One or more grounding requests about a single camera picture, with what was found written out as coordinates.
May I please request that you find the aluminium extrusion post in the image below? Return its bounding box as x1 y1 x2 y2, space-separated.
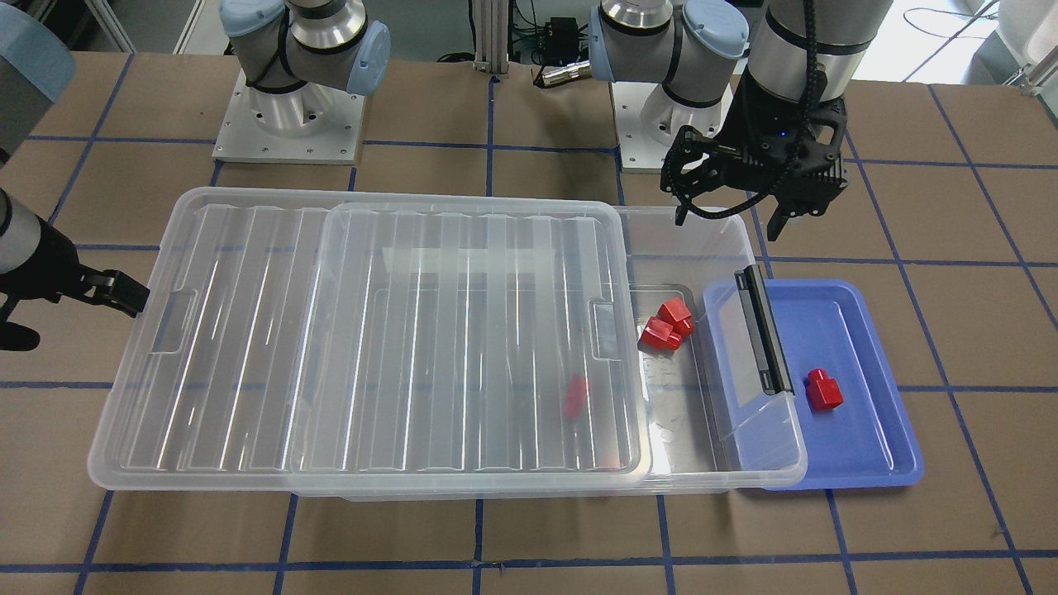
469 0 512 78

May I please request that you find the blue plastic tray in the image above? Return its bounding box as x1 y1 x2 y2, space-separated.
703 278 923 491

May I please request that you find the black cables bundle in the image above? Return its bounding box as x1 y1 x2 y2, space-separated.
436 0 604 67

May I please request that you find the black box latch handle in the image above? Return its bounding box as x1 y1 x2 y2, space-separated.
734 264 794 395

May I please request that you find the clear plastic storage box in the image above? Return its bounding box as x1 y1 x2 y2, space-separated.
284 199 758 501

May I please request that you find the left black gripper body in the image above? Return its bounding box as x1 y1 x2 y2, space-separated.
703 74 849 208

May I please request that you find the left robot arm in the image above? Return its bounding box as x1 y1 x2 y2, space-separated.
587 1 891 241

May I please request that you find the red block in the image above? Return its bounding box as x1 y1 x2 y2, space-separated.
639 317 683 351
562 375 589 421
806 368 844 412
657 295 695 336

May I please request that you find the clear plastic box lid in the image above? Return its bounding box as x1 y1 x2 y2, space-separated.
88 188 651 501

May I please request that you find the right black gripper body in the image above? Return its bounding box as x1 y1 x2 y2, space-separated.
1 217 83 353

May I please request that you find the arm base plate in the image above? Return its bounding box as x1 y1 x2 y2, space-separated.
612 82 733 174
212 71 368 165

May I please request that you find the black power adapter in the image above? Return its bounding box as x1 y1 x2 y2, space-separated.
544 17 579 60

